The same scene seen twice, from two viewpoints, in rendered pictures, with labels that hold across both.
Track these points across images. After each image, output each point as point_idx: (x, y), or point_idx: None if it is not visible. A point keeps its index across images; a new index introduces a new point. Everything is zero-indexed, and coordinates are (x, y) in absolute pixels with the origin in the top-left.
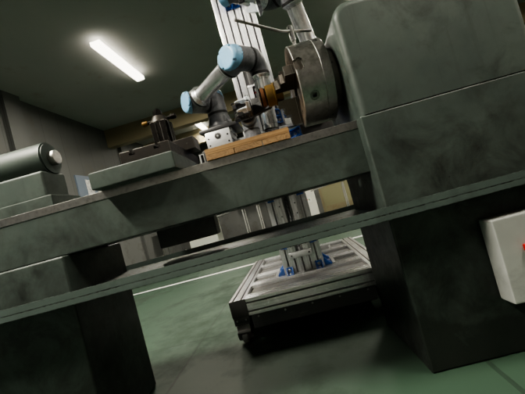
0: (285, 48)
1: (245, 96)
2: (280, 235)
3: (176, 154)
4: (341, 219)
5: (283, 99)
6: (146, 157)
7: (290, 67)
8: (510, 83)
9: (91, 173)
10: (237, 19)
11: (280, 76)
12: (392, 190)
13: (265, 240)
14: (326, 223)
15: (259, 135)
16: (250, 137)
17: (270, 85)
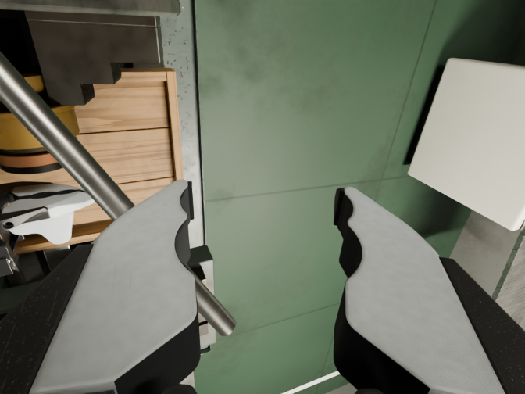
0: (30, 10)
1: (66, 207)
2: (199, 97)
3: (194, 260)
4: (196, 19)
5: (17, 66)
6: (213, 288)
7: (158, 30)
8: None
9: (216, 338)
10: (227, 315)
11: (113, 74)
12: None
13: (200, 114)
14: (197, 39)
15: (180, 130)
16: (181, 148)
17: (59, 116)
